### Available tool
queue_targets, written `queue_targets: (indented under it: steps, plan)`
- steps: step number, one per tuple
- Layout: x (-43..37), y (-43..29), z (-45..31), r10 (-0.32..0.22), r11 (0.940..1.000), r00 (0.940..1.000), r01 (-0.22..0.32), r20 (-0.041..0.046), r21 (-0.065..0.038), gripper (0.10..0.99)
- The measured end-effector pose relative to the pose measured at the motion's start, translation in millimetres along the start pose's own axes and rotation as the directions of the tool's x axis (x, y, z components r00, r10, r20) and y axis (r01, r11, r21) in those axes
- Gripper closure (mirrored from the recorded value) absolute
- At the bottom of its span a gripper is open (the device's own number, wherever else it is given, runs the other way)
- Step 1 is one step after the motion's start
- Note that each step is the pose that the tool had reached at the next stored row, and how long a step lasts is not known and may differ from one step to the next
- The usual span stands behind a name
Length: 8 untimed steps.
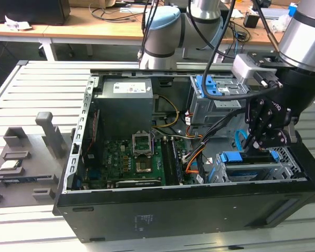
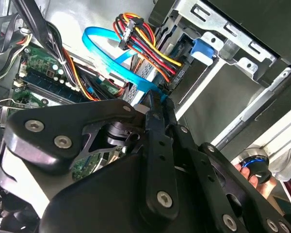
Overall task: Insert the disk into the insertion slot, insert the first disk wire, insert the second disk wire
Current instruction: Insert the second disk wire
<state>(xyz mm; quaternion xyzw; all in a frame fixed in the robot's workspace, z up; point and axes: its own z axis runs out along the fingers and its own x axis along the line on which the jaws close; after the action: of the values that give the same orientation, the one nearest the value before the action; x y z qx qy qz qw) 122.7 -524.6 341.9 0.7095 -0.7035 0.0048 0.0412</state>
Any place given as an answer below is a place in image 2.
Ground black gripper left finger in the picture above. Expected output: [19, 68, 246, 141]
[4, 89, 180, 221]

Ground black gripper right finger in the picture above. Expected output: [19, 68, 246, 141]
[163, 98, 291, 233]

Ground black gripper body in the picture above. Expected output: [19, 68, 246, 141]
[38, 148, 234, 233]

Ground round black blue-ringed tool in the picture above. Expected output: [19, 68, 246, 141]
[240, 147, 273, 184]

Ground blue disk wire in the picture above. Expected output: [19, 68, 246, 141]
[81, 26, 170, 104]

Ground hard disk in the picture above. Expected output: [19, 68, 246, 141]
[160, 31, 215, 85]

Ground person's hand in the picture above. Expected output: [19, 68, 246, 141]
[234, 163, 278, 200]

